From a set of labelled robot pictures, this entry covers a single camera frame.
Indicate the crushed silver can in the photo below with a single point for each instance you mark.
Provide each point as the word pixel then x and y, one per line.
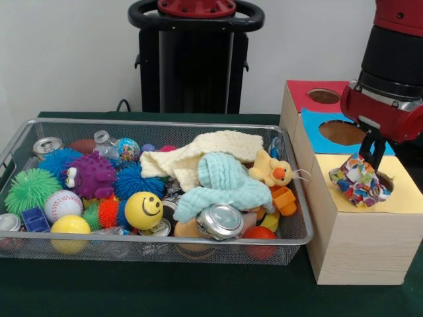
pixel 218 221

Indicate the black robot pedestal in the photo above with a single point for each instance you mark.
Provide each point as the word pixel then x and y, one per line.
pixel 195 66

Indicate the yellow plush duck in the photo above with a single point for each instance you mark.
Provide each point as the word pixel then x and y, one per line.
pixel 264 165

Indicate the red ball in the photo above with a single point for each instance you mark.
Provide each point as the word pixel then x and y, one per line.
pixel 259 232

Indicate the blue spiky rubber ball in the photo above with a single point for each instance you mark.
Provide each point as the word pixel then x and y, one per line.
pixel 138 181

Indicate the cream muslin cloth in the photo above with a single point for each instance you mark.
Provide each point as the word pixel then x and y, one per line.
pixel 224 142

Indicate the purple monster toy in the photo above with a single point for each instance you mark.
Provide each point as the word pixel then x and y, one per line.
pixel 94 175

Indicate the dark green table cloth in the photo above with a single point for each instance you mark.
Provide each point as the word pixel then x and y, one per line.
pixel 198 290

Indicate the wooden box with three holes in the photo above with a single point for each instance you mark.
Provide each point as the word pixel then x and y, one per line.
pixel 363 247

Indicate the green spiky rubber ball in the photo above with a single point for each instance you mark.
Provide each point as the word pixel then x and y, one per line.
pixel 29 191

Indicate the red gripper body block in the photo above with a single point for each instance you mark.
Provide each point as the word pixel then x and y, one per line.
pixel 380 115

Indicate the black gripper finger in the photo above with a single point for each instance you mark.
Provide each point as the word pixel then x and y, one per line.
pixel 366 148
pixel 378 155

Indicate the light blue muslin cloth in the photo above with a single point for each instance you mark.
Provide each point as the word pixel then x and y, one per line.
pixel 228 195

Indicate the yellow smiley face ball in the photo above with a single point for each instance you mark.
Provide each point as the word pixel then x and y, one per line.
pixel 142 211

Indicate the colourful patchwork cloth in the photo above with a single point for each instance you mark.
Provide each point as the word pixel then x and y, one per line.
pixel 357 185

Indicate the plain yellow ball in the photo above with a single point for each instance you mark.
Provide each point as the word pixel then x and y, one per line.
pixel 69 226

